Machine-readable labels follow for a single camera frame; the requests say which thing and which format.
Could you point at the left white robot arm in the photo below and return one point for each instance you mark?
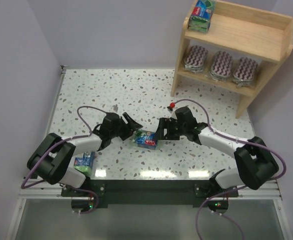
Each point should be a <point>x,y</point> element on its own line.
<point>51,159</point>

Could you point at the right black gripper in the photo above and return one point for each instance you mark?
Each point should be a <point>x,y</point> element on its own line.
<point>169,128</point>

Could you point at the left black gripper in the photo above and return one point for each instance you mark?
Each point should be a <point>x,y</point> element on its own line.
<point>124,128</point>

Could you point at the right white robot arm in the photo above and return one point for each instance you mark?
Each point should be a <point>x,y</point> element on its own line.
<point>255,165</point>

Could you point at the purple zigzag sponge pack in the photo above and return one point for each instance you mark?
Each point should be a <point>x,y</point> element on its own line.
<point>245,72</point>
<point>221,67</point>
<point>195,60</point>

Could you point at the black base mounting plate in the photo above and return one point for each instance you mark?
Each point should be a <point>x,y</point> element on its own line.
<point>152,192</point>

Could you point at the aluminium frame rail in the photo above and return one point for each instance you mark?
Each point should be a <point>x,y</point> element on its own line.
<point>41,152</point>

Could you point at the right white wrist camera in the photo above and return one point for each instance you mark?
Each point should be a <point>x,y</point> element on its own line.
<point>171,107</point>

